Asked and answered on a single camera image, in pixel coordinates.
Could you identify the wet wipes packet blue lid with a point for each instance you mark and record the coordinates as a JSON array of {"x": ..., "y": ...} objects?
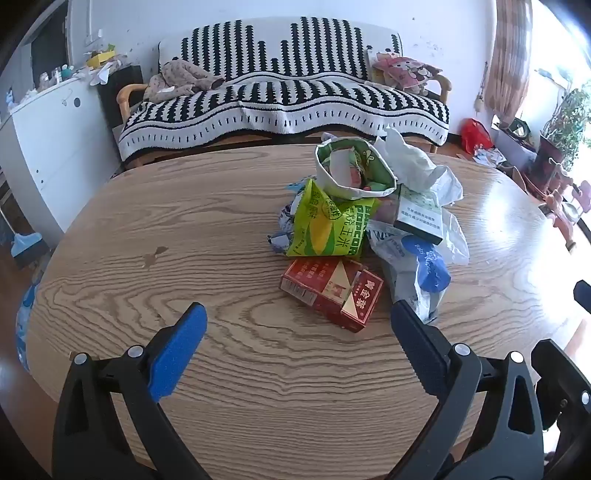
[{"x": 411, "y": 267}]

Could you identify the checked curtain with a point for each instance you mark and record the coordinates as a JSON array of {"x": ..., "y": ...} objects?
[{"x": 510, "y": 60}]

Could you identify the green popcorn packet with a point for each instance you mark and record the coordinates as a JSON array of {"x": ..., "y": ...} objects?
[{"x": 330, "y": 226}]

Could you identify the pink beige plush toy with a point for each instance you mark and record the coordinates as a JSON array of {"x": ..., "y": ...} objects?
[{"x": 178, "y": 78}]

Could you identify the blue dustpan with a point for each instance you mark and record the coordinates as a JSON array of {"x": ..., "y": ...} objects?
[{"x": 27, "y": 243}]

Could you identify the red cigarette box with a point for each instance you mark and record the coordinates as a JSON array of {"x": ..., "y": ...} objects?
[{"x": 332, "y": 288}]

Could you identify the pink cartoon cushion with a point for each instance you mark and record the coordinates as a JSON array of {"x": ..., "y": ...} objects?
[{"x": 406, "y": 69}]

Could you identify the white plastic bag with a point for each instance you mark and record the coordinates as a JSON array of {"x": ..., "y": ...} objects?
[{"x": 415, "y": 170}]

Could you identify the black speaker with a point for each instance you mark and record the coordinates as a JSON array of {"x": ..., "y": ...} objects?
[{"x": 115, "y": 101}]

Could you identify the yellow box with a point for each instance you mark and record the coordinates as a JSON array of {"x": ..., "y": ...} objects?
[{"x": 100, "y": 58}]

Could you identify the green white cigarette box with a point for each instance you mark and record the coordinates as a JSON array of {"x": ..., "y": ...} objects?
[{"x": 418, "y": 214}]

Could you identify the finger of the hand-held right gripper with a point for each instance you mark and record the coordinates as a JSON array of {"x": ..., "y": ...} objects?
[{"x": 582, "y": 295}]

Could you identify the wooden sofa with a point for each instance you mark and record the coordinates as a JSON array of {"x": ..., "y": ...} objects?
[{"x": 125, "y": 94}]

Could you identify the white cabinet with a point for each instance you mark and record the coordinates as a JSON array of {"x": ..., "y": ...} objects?
[{"x": 60, "y": 147}]

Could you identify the potted plant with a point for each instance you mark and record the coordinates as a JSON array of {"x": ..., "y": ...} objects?
[{"x": 561, "y": 124}]

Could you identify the red bag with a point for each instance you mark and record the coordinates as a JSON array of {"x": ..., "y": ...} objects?
[{"x": 476, "y": 136}]

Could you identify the black white striped sofa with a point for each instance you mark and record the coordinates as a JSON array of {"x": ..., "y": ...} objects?
[{"x": 286, "y": 92}]

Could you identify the green white paper packet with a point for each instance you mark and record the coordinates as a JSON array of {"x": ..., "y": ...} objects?
[{"x": 355, "y": 173}]

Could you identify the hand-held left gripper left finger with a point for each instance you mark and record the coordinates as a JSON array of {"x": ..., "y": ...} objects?
[{"x": 180, "y": 350}]

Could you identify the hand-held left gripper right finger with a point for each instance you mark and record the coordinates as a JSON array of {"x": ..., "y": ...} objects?
[{"x": 418, "y": 341}]

